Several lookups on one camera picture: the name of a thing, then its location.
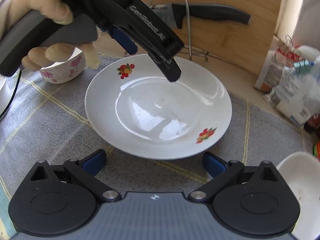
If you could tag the white printed plastic bag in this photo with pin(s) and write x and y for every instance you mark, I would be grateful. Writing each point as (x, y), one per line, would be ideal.
(292, 97)

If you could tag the red and white packet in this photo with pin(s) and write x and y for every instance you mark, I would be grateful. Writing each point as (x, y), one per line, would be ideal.
(272, 65)

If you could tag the person's left hand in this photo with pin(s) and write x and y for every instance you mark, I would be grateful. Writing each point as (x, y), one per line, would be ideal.
(50, 7)

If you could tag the grey and teal checked towel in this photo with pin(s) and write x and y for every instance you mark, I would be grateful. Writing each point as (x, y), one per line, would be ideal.
(50, 120)

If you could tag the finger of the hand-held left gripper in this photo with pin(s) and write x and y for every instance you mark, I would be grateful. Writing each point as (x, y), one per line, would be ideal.
(126, 43)
(170, 70)

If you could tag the white stained fruit-print plate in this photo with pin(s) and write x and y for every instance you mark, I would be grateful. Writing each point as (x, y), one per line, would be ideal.
(305, 180)

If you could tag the white pink-flower bowl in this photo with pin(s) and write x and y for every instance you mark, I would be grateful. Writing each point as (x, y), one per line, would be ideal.
(62, 73)

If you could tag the person's left forearm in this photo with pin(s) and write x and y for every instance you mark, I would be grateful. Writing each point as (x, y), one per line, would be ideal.
(7, 10)

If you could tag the bamboo cutting board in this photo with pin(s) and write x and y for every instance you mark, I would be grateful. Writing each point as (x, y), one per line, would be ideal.
(225, 45)

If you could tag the metal binder clip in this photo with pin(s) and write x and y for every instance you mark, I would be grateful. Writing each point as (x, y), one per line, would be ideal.
(285, 45)

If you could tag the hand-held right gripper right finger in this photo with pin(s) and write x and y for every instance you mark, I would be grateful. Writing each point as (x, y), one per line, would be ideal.
(212, 166)

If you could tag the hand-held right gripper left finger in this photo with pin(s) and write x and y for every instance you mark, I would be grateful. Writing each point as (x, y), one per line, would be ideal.
(95, 161)

